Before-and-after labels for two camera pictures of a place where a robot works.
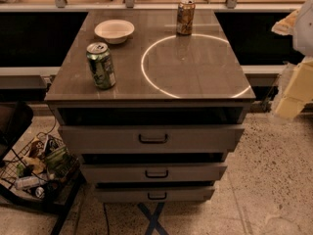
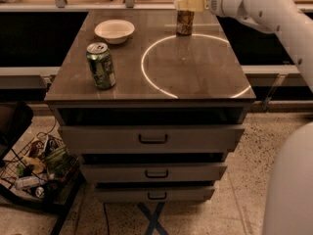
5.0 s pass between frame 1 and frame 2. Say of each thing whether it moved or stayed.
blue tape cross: stayed
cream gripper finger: moved
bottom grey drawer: stayed
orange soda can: stayed
